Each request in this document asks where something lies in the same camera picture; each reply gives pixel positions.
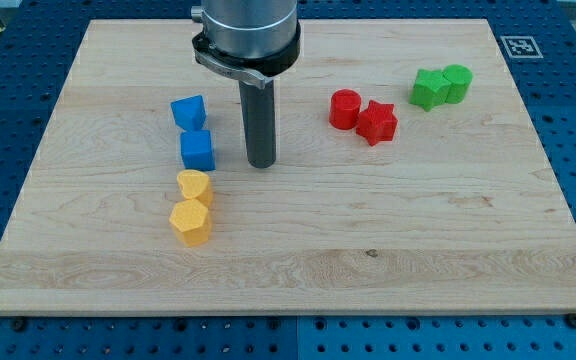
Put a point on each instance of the black clamp ring mount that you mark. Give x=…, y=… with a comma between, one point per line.
x=256, y=72

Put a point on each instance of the wooden board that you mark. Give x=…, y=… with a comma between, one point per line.
x=460, y=214

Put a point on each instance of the white fiducial marker tag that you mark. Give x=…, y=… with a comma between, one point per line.
x=521, y=47

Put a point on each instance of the yellow heart block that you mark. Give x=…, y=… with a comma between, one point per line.
x=195, y=185

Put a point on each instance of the blue cube block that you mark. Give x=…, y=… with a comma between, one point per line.
x=196, y=150

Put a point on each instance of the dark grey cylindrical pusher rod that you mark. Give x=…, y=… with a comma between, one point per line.
x=258, y=114

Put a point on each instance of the red star block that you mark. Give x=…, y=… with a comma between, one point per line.
x=377, y=122

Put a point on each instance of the yellow hexagon block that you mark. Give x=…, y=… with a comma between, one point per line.
x=191, y=222

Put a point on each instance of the red cylinder block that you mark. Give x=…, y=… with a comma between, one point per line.
x=344, y=109

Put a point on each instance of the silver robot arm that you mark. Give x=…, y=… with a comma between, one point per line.
x=251, y=42

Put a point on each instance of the green cylinder block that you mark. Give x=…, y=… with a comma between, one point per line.
x=460, y=78

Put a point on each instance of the blue pentagon block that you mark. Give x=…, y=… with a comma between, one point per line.
x=189, y=113

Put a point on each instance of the green star block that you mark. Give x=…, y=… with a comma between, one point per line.
x=430, y=89

